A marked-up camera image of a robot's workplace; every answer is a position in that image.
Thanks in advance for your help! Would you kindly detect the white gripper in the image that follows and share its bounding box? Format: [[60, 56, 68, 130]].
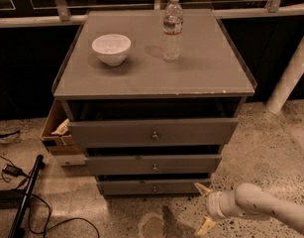
[[194, 182, 237, 236]]

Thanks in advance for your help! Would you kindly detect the grey bottom drawer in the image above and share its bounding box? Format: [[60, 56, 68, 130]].
[[97, 178, 211, 196]]

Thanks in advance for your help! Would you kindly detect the grey drawer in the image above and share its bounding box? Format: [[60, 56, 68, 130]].
[[97, 178, 211, 196], [68, 118, 238, 148], [84, 155, 222, 175]]

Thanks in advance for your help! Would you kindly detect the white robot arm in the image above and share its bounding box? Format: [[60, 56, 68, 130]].
[[194, 182, 304, 236]]

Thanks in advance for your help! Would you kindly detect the grey middle drawer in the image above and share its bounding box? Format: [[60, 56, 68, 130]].
[[84, 155, 222, 175]]

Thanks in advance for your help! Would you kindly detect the grey drawer cabinet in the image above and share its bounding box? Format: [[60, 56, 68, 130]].
[[52, 9, 255, 184]]

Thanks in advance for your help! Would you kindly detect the grey top drawer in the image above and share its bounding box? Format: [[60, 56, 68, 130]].
[[68, 118, 238, 148]]

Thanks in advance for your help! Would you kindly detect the open cardboard box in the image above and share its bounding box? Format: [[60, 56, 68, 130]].
[[41, 100, 84, 166]]

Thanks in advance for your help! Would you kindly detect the round floor drain cover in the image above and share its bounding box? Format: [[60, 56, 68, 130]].
[[138, 213, 167, 238]]

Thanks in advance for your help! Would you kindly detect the black pole on floor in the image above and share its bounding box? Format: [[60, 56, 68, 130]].
[[8, 155, 45, 238]]

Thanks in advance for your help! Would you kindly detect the white diagonal pipe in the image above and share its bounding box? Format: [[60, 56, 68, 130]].
[[265, 36, 304, 114]]

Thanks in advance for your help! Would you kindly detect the white ceramic bowl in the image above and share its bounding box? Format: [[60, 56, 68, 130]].
[[91, 34, 132, 66]]

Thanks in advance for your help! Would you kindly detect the clear plastic water bottle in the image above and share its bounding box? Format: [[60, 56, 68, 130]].
[[162, 0, 183, 61]]

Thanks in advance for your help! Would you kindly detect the black power adapter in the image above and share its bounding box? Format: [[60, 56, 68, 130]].
[[2, 165, 23, 178]]

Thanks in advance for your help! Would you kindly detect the metal window railing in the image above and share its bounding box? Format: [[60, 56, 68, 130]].
[[0, 0, 304, 30]]

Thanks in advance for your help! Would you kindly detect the black floor cable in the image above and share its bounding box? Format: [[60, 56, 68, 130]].
[[0, 149, 101, 238]]

